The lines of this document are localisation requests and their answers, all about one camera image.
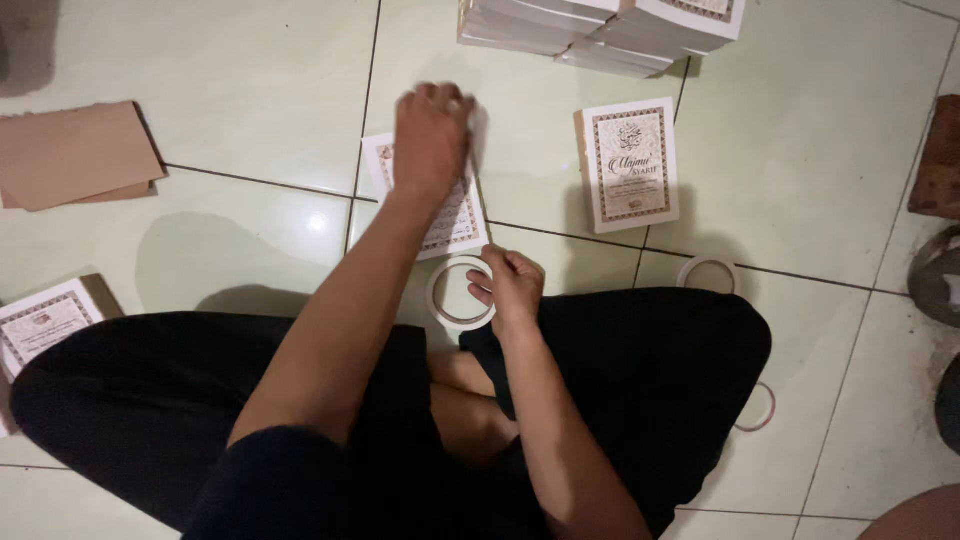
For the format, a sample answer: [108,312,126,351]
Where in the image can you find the person's right hand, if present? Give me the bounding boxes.
[465,244,547,339]

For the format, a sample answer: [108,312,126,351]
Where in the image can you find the person's left hand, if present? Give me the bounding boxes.
[391,81,481,201]

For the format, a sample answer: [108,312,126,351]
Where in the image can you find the white adhesive tape roll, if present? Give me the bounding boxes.
[426,255,498,333]
[675,255,743,296]

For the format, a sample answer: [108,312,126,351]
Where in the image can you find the white patterned paperback book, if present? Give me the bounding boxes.
[0,278,107,382]
[573,97,682,235]
[360,131,491,262]

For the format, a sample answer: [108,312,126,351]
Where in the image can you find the stack of white books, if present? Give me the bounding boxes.
[456,0,748,80]

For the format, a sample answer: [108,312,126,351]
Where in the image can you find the person's bare feet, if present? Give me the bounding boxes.
[426,351,521,472]

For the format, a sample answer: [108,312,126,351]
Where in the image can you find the person's black trousers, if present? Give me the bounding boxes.
[9,288,774,540]

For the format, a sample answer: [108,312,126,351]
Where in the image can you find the brown paper sheets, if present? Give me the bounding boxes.
[0,100,167,213]

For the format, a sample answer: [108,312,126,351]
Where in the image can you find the brown paper wrap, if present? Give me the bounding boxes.
[78,273,126,321]

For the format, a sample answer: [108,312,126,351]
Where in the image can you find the reddish brown brick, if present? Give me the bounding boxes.
[906,93,960,221]

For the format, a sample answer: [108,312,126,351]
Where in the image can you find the dark round object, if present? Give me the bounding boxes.
[906,225,960,330]
[934,352,960,456]

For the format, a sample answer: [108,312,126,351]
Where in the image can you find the thin empty tape ring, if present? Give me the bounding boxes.
[734,381,778,434]

